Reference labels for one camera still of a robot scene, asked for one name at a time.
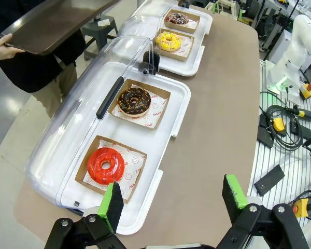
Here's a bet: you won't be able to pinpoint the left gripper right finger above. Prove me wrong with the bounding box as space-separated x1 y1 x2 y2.
215 174 311 249

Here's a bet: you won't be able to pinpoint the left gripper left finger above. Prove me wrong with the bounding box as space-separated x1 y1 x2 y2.
44 181 128 249

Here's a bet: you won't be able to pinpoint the brown cardboard donut tray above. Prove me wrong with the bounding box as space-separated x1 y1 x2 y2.
163 9 201 34
108 78 171 130
152 28 195 63
75 134 148 204

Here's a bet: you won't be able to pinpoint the white printed paper liner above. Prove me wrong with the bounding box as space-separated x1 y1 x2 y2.
168 18 199 30
111 83 169 130
155 32 192 59
84 139 146 200

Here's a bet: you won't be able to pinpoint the yellow sprinkled donut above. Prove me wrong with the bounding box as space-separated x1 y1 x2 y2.
155 32 183 52

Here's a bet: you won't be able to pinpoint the brown serving tray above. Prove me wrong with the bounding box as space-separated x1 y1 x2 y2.
0 0 120 57

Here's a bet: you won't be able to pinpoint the red glazed donut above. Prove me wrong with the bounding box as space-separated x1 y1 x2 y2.
87 147 126 185

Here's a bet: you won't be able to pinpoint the chocolate donut orange sprinkles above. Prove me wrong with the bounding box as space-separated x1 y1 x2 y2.
117 87 152 116

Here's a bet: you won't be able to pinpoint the person in black shirt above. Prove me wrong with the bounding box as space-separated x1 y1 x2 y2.
0 0 87 119

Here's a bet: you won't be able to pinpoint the chocolate donut rainbow sprinkles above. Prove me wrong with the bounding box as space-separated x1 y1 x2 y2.
167 12 189 26

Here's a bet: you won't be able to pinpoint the person's right hand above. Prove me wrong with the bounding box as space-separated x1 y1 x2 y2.
0 34 25 62

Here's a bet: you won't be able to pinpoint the flat black pad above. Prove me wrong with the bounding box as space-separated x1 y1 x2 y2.
253 164 286 197

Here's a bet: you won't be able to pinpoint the yellow emergency stop box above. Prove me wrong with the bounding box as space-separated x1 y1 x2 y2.
300 82 311 100
290 198 309 218

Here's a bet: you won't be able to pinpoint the black rectangular block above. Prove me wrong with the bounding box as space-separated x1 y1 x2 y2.
290 120 311 142
256 114 275 148

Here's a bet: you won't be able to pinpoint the white display case base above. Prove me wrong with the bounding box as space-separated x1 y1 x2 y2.
64 61 192 236
152 4 213 77

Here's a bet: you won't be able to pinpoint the clear display case lid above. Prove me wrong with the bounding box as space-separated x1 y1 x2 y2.
25 35 160 208
118 0 183 39

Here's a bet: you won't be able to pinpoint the yellow black handheld controller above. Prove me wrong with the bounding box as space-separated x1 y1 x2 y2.
287 108 311 120

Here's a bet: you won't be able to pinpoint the grey metal stool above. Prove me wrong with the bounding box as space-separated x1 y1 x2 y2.
81 14 119 62

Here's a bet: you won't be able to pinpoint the ribbed aluminium base plate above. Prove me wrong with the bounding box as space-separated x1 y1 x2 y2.
248 59 311 208

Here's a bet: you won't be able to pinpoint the yellow pendant switch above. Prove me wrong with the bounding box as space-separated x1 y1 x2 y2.
272 118 287 135

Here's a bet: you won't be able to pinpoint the coiled black cable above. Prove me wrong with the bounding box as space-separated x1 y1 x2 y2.
259 105 305 150

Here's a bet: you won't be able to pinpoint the metal frame equipment rack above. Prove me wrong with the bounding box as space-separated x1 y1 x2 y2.
209 0 296 52

